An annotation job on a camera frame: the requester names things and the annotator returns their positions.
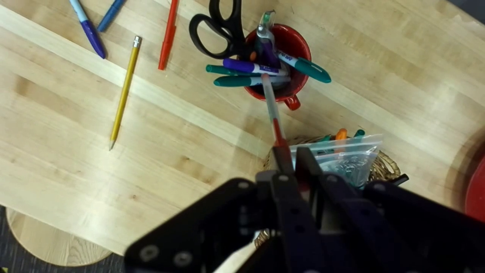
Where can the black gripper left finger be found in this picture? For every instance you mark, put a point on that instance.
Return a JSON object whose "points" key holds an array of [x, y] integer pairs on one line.
{"points": [[292, 212]]}

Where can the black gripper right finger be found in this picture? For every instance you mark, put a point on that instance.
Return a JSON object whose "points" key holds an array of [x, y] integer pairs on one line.
{"points": [[338, 221]]}

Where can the red capped grey pen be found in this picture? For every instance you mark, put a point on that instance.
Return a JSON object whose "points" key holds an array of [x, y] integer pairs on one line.
{"points": [[273, 106]]}

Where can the red pen cup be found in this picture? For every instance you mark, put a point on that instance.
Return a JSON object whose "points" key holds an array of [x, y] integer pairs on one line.
{"points": [[295, 45]]}

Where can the green pen with clear clip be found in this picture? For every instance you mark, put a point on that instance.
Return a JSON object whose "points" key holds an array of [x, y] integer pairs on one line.
{"points": [[264, 35]]}

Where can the orange pen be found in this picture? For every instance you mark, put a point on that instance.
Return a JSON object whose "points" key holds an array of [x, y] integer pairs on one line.
{"points": [[167, 39]]}

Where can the blue pen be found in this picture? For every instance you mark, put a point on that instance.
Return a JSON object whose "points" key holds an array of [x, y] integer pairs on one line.
{"points": [[109, 15]]}

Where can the clear plastic zip bag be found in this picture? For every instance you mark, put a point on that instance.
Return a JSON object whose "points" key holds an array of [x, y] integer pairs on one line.
{"points": [[348, 156]]}

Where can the orange marker in bag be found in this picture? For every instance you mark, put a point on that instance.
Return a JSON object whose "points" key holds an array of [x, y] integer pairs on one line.
{"points": [[341, 133]]}

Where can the green marker in bag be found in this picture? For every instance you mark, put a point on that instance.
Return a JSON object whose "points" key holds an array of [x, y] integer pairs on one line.
{"points": [[359, 133]]}

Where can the red plate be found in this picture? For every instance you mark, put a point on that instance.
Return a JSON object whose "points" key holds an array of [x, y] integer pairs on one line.
{"points": [[477, 191]]}

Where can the teal capped white marker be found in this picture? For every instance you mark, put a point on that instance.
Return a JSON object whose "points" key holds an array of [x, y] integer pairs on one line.
{"points": [[312, 68]]}

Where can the green capped marker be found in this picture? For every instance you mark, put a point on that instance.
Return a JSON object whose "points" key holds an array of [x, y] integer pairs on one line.
{"points": [[232, 80], [215, 68]]}

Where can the yellow pencil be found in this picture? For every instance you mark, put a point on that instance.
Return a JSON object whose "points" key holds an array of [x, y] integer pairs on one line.
{"points": [[124, 91]]}

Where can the round wooden stool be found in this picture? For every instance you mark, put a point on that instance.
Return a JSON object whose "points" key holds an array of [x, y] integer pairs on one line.
{"points": [[50, 243]]}

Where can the purple capped white marker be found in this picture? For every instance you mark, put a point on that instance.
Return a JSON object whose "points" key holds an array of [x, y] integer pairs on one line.
{"points": [[92, 38]]}

